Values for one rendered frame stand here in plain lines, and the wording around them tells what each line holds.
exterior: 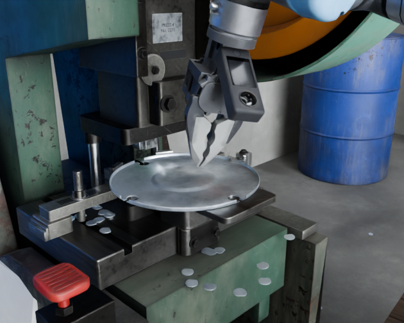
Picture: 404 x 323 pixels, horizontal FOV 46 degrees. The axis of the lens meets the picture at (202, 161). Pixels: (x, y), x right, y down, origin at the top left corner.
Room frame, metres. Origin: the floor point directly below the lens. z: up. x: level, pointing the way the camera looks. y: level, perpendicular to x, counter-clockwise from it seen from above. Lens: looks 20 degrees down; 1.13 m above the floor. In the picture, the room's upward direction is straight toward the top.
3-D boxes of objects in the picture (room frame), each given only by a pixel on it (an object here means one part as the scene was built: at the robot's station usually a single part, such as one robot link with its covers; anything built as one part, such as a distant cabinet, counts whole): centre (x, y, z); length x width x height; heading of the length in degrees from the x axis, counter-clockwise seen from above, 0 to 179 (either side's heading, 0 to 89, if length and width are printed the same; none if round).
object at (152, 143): (0.95, 0.12, 0.84); 0.05 x 0.03 x 0.04; 135
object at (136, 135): (0.96, 0.13, 0.86); 0.20 x 0.16 x 0.05; 135
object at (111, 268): (0.96, 0.12, 0.68); 0.45 x 0.30 x 0.06; 135
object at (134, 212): (0.96, 0.13, 0.72); 0.20 x 0.16 x 0.03; 135
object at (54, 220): (0.84, 0.24, 0.76); 0.17 x 0.06 x 0.10; 135
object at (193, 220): (0.84, 0.00, 0.72); 0.25 x 0.14 x 0.14; 45
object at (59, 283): (0.56, 0.19, 0.72); 0.07 x 0.06 x 0.08; 45
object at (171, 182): (0.87, 0.03, 0.78); 0.29 x 0.29 x 0.01
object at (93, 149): (0.95, 0.22, 0.81); 0.02 x 0.02 x 0.14
